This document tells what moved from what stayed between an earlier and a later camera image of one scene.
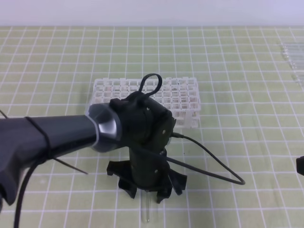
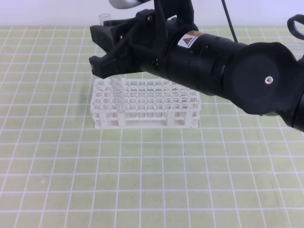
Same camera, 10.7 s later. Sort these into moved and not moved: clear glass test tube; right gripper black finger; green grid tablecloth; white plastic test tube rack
Moved: clear glass test tube; right gripper black finger
Not moved: white plastic test tube rack; green grid tablecloth
